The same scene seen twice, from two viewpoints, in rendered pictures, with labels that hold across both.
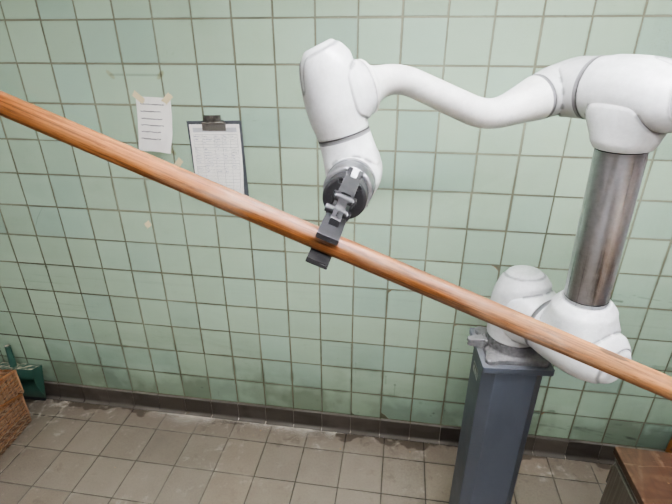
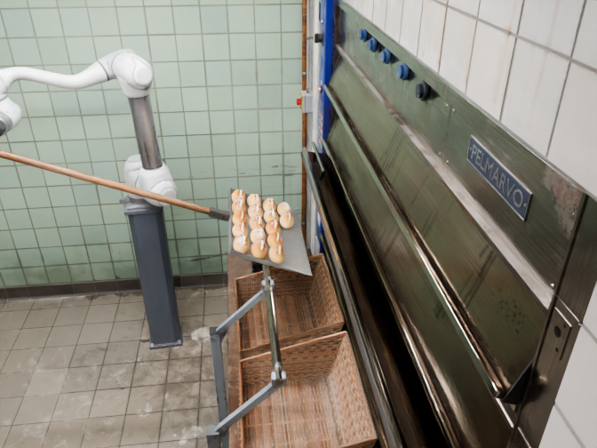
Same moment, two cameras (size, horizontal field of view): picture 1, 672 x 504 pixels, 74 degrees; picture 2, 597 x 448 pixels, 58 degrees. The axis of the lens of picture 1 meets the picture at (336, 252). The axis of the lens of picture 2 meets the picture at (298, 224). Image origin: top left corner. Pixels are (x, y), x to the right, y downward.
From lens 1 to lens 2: 187 cm
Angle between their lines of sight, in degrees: 14
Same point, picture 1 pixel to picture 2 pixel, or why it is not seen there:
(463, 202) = (129, 120)
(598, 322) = (153, 175)
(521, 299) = (132, 172)
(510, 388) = (144, 222)
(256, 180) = not seen: outside the picture
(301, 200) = (19, 128)
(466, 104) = (57, 80)
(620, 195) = (139, 116)
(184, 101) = not seen: outside the picture
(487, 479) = (151, 281)
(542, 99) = (99, 74)
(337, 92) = not seen: outside the picture
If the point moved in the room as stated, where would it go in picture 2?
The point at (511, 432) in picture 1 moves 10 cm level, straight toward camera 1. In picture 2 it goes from (154, 249) to (146, 259)
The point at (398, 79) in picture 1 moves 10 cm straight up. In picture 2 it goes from (16, 75) to (10, 51)
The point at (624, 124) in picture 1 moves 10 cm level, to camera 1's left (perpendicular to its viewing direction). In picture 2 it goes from (125, 86) to (102, 87)
